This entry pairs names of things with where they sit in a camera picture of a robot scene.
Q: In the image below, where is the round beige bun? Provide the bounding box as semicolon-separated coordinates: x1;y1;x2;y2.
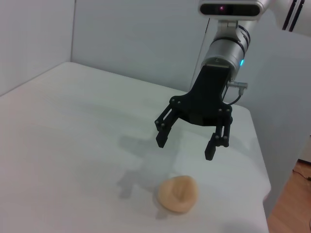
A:
156;175;199;214

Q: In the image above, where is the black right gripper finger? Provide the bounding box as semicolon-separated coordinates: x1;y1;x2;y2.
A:
204;118;234;161
154;102;182;149

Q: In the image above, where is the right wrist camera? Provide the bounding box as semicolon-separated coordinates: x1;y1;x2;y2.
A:
198;0;270;37

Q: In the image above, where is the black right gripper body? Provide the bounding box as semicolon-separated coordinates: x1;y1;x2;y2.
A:
169;64;234;127

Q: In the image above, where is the right gripper connector cable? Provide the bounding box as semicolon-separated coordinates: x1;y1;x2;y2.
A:
222;81;249;106

